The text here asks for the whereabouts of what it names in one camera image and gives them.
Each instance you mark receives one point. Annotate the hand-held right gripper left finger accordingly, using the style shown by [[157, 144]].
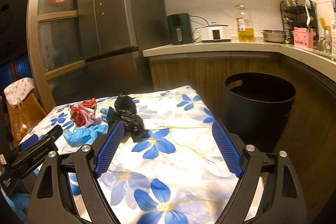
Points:
[[110, 146]]

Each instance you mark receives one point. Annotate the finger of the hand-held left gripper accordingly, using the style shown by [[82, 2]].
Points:
[[30, 140]]

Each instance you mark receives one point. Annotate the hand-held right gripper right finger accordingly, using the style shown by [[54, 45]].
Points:
[[227, 146]]

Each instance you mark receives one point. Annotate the black trash bin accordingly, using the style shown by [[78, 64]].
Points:
[[257, 113]]

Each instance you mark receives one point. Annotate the chair with yellow bag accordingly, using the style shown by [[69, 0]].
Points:
[[26, 115]]

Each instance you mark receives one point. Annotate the blue glove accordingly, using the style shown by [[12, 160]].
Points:
[[86, 133]]

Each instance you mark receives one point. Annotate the long black plastic bag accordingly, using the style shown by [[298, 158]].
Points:
[[131, 121]]

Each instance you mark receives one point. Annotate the blue cloth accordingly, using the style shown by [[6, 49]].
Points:
[[19, 199]]

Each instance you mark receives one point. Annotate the red and white wrapper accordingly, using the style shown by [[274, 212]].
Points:
[[82, 112]]

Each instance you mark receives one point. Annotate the dotted white cloth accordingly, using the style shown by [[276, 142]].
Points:
[[18, 90]]

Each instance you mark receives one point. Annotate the blue ribbed object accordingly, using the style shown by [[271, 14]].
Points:
[[18, 69]]

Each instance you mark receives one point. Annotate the wooden kitchen counter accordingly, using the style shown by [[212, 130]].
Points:
[[199, 71]]

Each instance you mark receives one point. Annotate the wooden glass door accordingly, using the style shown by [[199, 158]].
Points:
[[32, 56]]

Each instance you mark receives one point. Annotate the white electric cooker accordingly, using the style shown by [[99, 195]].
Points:
[[215, 33]]

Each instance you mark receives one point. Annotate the cooking oil bottle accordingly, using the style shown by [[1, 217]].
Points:
[[245, 29]]

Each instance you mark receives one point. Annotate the steel bowl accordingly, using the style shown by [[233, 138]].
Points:
[[273, 36]]

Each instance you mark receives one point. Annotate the black air fryer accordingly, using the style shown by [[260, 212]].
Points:
[[179, 28]]

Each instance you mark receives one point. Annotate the pink utensil basket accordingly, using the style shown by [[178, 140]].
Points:
[[302, 40]]

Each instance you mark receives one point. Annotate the grey refrigerator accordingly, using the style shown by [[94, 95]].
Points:
[[120, 16]]

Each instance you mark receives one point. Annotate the black dish rack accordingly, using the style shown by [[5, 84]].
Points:
[[284, 14]]

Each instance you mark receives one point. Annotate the yellow flowers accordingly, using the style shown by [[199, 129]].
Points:
[[323, 23]]

